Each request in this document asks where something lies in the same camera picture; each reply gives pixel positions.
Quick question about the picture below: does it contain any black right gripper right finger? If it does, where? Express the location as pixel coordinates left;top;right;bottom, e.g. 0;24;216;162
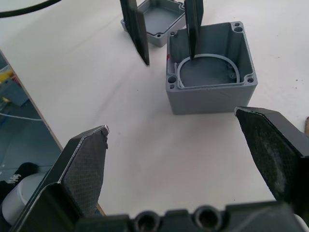
234;106;309;221

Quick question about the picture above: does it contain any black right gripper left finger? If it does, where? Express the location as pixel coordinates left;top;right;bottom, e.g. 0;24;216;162
8;125;111;232

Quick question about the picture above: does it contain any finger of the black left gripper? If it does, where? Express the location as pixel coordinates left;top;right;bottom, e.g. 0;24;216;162
120;0;151;66
184;0;205;61

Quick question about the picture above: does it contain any grey plastic box lid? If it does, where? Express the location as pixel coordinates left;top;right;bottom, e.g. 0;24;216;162
120;0;186;48

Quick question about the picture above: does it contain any grey plastic enclosure box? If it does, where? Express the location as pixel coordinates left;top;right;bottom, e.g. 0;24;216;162
165;21;259;116

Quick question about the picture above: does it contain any grey blue box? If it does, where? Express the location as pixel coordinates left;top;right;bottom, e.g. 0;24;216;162
0;78;28;107

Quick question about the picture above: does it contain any black item with white print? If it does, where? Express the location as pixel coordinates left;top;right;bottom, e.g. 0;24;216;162
0;162;40;194

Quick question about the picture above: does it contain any yellow object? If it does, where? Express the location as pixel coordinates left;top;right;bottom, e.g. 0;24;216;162
0;64;14;84

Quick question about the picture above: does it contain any light grey seal ring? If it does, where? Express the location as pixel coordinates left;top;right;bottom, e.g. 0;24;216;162
177;53;242;89

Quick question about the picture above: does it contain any thin white cable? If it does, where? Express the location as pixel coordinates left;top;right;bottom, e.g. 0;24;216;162
0;111;43;121

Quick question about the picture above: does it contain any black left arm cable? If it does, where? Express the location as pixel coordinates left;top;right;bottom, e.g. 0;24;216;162
0;0;58;18

